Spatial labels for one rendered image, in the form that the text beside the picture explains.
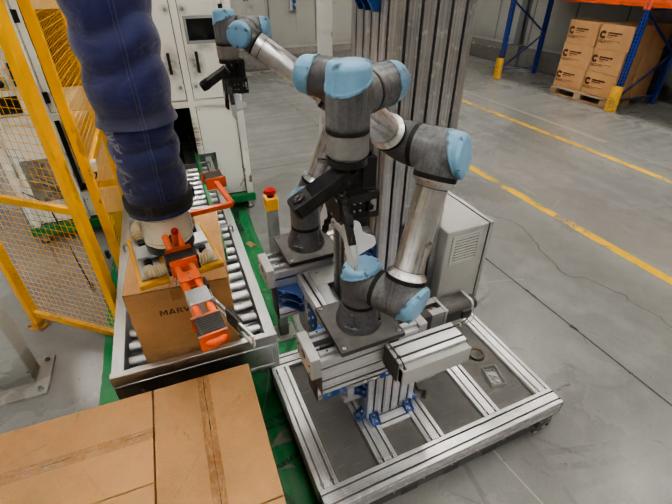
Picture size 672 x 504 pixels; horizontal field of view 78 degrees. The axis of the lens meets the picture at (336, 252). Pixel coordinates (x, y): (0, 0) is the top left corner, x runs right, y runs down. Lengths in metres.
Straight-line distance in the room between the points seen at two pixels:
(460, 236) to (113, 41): 1.19
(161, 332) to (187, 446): 0.47
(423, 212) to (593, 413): 1.91
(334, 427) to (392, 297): 1.07
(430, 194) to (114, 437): 1.44
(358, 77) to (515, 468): 2.07
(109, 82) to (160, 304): 0.87
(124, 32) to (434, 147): 0.85
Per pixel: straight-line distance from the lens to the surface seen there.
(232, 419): 1.78
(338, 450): 2.06
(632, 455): 2.71
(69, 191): 2.35
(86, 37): 1.35
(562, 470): 2.50
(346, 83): 0.67
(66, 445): 1.95
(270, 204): 2.20
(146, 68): 1.36
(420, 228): 1.12
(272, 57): 1.46
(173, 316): 1.86
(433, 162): 1.08
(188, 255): 1.40
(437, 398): 2.26
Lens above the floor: 1.99
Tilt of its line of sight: 35 degrees down
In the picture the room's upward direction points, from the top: straight up
